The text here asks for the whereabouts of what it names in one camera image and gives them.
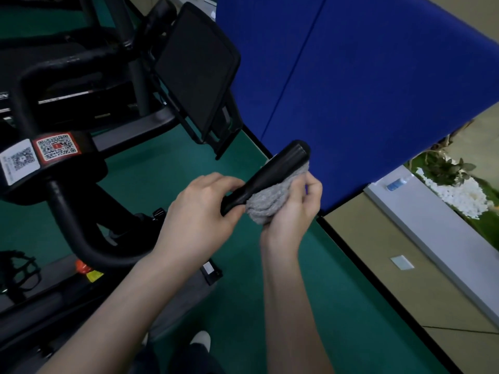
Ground person's right hand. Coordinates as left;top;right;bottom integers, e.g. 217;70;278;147
260;172;324;250

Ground person's left hand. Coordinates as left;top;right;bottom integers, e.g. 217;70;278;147
153;172;247;271

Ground black bike handlebar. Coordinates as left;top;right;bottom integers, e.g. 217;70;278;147
8;0;312;269

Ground grey cleaning cloth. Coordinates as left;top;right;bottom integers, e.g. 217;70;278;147
245;161;310;225

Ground person's right forearm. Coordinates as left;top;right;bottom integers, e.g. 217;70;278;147
260;239;337;374

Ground person's left forearm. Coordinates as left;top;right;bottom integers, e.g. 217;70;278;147
37;247;193;374

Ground small blue white bottle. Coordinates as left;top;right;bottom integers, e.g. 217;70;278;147
386;175;413;192

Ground white paper slip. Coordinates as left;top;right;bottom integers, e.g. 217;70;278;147
390;255;415;271

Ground person's white shoe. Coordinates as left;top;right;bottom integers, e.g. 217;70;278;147
189;330;212;353

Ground wide blue partition panel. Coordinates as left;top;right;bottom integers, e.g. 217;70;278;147
260;0;499;215

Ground narrow blue partition panel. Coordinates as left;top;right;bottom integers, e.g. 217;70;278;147
215;0;327;159

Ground white planter ledge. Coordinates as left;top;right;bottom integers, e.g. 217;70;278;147
363;165;499;328

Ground green potted plant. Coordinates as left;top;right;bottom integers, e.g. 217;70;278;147
405;121;478;188

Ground person's dark trousers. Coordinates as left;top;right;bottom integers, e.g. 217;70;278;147
129;342;227;374

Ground black tablet holder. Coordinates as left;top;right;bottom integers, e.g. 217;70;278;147
154;1;244;161

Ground bed of white pebbles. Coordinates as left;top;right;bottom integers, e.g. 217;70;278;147
415;166;495;221

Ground red code sticker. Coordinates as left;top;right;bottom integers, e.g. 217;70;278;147
32;132;82;165

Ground black bike pedal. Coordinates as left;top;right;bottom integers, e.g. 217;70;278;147
0;250;42;298

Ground white code sticker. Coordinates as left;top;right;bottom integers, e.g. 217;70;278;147
0;138;41;186

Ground black exercise machine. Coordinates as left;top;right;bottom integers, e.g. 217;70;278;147
0;0;156;129

